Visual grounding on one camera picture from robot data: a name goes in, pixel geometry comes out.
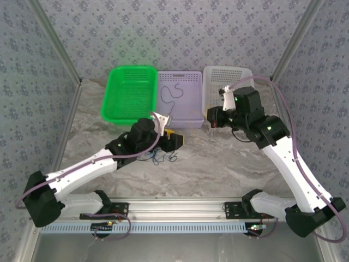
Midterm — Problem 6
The white plastic basket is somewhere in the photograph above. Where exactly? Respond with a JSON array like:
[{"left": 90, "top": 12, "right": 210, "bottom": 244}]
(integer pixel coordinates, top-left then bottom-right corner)
[{"left": 202, "top": 65, "right": 256, "bottom": 129}]

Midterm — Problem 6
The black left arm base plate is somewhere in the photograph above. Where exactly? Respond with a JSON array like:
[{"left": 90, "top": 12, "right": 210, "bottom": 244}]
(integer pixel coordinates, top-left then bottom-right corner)
[{"left": 79, "top": 202, "right": 129, "bottom": 221}]

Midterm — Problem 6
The aluminium upright frame post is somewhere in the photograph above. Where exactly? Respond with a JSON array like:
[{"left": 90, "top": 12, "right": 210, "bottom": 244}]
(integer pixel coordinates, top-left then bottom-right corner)
[
  {"left": 27, "top": 0, "right": 83, "bottom": 85},
  {"left": 269, "top": 0, "right": 327, "bottom": 82}
]

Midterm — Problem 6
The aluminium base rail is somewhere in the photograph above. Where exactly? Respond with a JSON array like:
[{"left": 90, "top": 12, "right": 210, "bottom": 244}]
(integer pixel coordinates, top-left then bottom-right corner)
[{"left": 61, "top": 196, "right": 287, "bottom": 223}]

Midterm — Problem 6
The white slotted cable duct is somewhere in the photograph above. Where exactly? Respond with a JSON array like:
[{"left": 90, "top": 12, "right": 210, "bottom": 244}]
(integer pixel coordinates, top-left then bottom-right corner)
[{"left": 40, "top": 221, "right": 269, "bottom": 235}]

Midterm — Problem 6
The thin blue cable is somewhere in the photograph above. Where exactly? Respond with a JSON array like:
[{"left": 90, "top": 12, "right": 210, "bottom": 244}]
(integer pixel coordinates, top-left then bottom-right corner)
[{"left": 143, "top": 149, "right": 165, "bottom": 166}]

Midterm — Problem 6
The purple plastic basket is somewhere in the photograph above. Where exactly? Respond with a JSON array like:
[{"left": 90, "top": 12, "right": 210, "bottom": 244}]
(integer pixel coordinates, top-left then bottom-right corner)
[{"left": 152, "top": 70, "right": 204, "bottom": 129}]

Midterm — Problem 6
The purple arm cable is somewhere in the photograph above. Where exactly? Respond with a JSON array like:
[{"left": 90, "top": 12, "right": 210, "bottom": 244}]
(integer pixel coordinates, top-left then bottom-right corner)
[
  {"left": 15, "top": 112, "right": 162, "bottom": 242},
  {"left": 228, "top": 76, "right": 347, "bottom": 243}
]

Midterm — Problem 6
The small black circuit board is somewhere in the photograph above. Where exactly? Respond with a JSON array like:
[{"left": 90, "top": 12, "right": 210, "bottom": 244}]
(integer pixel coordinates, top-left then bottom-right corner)
[
  {"left": 246, "top": 223, "right": 267, "bottom": 236},
  {"left": 91, "top": 222, "right": 115, "bottom": 233}
]

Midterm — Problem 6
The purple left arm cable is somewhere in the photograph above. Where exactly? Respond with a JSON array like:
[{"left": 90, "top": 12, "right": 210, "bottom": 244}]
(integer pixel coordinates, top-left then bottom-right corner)
[{"left": 15, "top": 112, "right": 162, "bottom": 242}]

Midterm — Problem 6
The green plastic basket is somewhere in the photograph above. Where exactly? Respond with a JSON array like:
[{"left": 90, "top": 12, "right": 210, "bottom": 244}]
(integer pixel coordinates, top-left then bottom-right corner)
[{"left": 100, "top": 64, "right": 159, "bottom": 127}]

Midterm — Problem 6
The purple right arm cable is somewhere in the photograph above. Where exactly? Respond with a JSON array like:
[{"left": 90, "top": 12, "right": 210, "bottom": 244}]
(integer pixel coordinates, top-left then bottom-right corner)
[{"left": 228, "top": 76, "right": 347, "bottom": 243}]

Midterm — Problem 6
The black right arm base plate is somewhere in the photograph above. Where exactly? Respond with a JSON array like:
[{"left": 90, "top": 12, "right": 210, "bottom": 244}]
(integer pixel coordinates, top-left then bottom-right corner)
[{"left": 225, "top": 201, "right": 275, "bottom": 220}]

